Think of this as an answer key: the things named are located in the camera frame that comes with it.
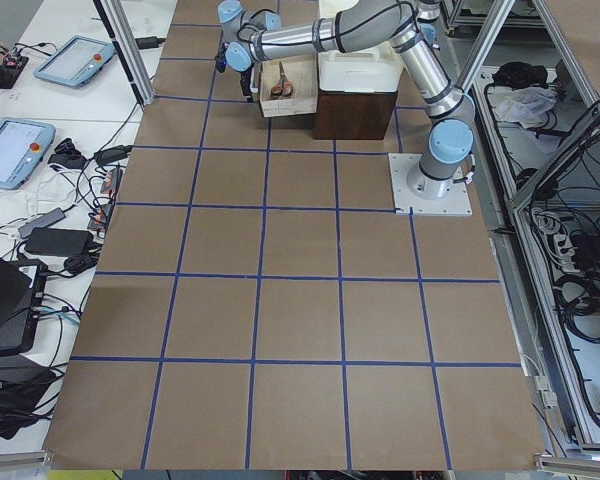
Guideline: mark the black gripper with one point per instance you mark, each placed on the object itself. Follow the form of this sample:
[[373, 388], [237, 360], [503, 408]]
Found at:
[[244, 80]]

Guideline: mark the orange grey scissors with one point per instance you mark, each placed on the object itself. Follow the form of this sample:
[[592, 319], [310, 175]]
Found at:
[[283, 87]]

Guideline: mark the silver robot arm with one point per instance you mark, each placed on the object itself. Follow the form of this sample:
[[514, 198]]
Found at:
[[256, 37]]

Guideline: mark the dark brown wooden cabinet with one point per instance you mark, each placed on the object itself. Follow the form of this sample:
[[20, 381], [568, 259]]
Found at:
[[353, 116]]

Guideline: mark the white foam box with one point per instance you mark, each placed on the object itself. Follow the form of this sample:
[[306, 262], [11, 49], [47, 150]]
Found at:
[[374, 70]]

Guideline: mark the far blue teach pendant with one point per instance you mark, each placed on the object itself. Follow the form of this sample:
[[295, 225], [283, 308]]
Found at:
[[76, 62]]

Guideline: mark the blue teach pendant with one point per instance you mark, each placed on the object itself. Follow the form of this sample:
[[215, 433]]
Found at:
[[23, 144], [76, 62]]

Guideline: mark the near blue teach pendant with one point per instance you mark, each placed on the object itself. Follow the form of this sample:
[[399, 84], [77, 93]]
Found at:
[[23, 144]]

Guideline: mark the black power adapter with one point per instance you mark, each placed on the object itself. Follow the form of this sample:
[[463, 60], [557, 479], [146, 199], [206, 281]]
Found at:
[[58, 242]]

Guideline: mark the white crumpled cloth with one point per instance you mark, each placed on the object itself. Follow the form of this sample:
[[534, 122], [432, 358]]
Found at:
[[528, 107]]

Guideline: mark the black laptop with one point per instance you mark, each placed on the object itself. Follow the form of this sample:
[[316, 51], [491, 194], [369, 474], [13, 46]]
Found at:
[[22, 285]]

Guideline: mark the aluminium frame post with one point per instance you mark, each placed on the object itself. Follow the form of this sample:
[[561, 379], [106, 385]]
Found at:
[[114, 19]]

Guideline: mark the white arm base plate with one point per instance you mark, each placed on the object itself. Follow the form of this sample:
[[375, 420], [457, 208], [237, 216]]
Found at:
[[416, 194]]

